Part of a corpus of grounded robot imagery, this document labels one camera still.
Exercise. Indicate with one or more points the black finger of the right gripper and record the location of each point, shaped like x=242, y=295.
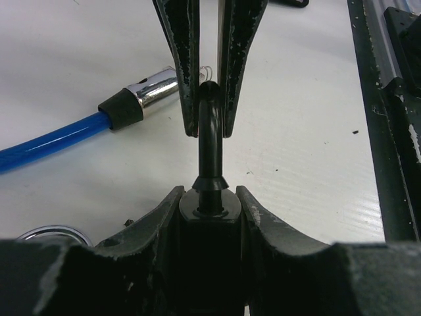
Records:
x=181, y=26
x=239, y=21

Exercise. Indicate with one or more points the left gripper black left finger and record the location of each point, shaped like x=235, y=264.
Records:
x=119, y=276

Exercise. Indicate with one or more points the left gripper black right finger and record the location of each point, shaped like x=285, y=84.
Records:
x=286, y=272

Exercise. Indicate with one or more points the black padlock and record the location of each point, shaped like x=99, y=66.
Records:
x=210, y=224

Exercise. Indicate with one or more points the long-shackle brass padlock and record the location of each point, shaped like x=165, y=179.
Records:
x=57, y=231

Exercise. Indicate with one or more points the silver cable lock keys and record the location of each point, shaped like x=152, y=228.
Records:
x=205, y=73

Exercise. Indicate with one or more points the blue cable lock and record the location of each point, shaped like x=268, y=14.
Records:
x=130, y=105

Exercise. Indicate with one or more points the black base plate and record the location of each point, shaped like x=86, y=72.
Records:
x=386, y=37

